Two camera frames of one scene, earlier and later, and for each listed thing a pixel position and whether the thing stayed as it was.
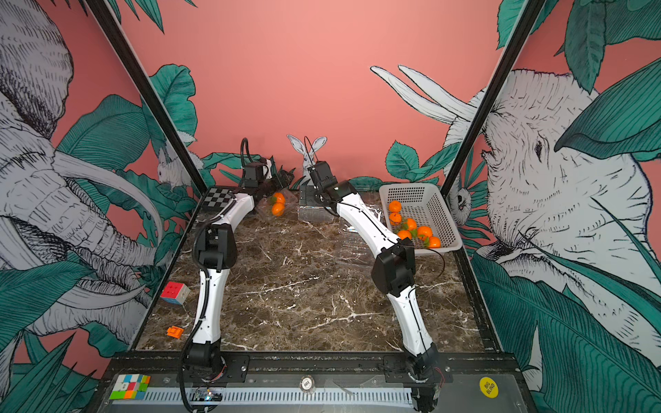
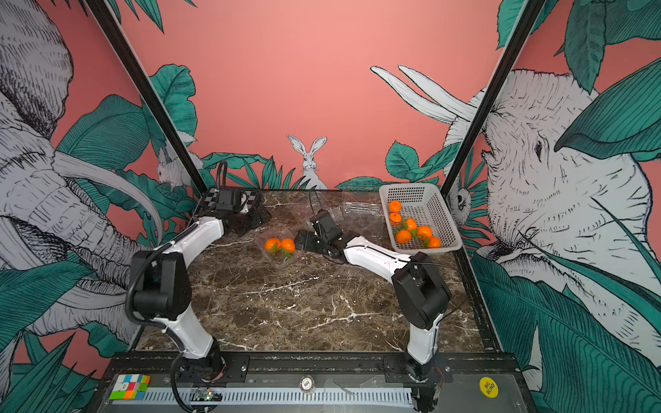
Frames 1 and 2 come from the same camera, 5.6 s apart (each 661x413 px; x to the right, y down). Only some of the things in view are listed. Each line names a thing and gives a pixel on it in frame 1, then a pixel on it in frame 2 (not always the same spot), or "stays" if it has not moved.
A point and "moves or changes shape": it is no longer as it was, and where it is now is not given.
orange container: x=435 y=243 stays
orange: x=404 y=234 stays
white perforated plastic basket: x=419 y=212 stays
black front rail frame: x=314 y=382 stays
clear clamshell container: x=309 y=208 moves or changes shape
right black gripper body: x=321 y=196 -> x=314 y=243
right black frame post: x=530 y=11 stays
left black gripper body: x=272 y=186 -> x=250 y=220
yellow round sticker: x=489 y=387 stays
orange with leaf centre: x=425 y=231 stays
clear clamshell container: x=264 y=214 -> x=275 y=258
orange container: x=395 y=206 stays
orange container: x=278 y=209 -> x=288 y=244
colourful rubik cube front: x=132 y=386 stays
